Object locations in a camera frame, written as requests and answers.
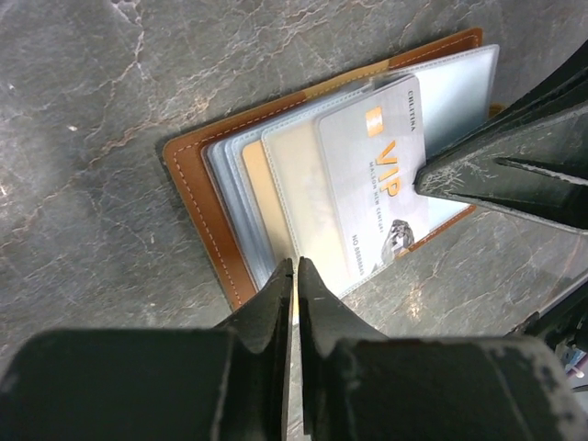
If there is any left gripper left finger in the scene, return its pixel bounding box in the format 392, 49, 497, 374
1, 260, 294, 440

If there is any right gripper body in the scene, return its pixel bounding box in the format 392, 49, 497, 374
518, 270, 588, 405

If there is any brown leather card holder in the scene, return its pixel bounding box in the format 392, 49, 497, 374
163, 28, 483, 311

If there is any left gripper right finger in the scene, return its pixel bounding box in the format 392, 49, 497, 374
298, 258, 574, 440

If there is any silver VIP card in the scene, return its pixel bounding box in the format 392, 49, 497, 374
314, 74, 466, 279

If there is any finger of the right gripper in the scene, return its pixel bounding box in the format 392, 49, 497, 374
496, 41, 588, 119
414, 103, 587, 234

